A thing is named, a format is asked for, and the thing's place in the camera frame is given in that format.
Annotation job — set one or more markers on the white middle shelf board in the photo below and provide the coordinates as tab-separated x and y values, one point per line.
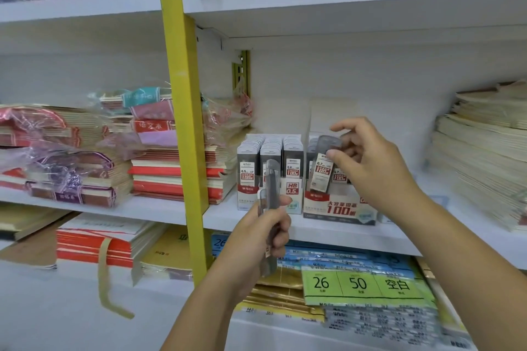
432	231
136	209

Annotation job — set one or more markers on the white-labelled pencil lead case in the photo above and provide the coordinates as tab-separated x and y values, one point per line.
321	174

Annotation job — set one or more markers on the green label sticker pack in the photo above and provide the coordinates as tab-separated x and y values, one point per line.
358	285

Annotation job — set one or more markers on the pile of blue label packs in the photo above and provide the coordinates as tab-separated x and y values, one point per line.
370	318

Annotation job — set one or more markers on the plastic-wrapped brown notebook stack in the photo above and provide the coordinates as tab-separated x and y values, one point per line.
61	157

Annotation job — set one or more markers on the clear plastic-wrapped notebook bundle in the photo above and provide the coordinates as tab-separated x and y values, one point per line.
224	116

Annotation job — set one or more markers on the narrow pencil lead display box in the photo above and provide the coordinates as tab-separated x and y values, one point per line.
290	194

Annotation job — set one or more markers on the wide pencil lead display box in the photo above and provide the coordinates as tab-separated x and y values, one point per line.
341	209

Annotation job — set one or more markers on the yellow notebook stack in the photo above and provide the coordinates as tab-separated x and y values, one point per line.
173	252

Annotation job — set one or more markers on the pile of gold label packs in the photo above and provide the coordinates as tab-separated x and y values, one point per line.
280	297

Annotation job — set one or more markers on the person's left forearm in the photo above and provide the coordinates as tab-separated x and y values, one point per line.
214	305

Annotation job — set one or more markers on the red-spined white notebook stack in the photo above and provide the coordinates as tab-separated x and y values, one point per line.
107	239

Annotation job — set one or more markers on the stack of cream notebooks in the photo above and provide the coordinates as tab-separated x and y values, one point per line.
481	157

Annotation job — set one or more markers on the red and white notebook stack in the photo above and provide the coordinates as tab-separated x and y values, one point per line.
164	182

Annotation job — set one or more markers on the tan kraft notebook stack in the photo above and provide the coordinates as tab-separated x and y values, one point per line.
29	235

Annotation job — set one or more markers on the person's right thumb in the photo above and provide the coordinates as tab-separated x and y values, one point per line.
339	166

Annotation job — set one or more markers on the white upper shelf board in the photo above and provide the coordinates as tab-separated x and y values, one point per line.
370	1
78	5

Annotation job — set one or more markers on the person's left thumb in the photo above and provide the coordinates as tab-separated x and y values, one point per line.
276	206

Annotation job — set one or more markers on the person's right forearm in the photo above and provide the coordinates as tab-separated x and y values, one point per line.
448	256

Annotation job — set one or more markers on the white shelf board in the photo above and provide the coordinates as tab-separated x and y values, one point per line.
432	231
370	1
78	5
136	209

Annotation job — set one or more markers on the yellow shelf post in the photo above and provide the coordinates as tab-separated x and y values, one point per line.
185	116

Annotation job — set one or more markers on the plain gray pencil lead case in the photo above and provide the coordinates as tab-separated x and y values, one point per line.
271	182

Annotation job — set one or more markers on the person's left hand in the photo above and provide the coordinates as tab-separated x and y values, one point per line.
251	243

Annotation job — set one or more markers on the slotted metal shelf upright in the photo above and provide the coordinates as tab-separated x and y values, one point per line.
241	73

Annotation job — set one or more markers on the colourful wrapped notebook stack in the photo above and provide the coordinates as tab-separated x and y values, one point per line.
148	116

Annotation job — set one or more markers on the person's right hand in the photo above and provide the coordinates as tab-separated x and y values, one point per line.
378	169

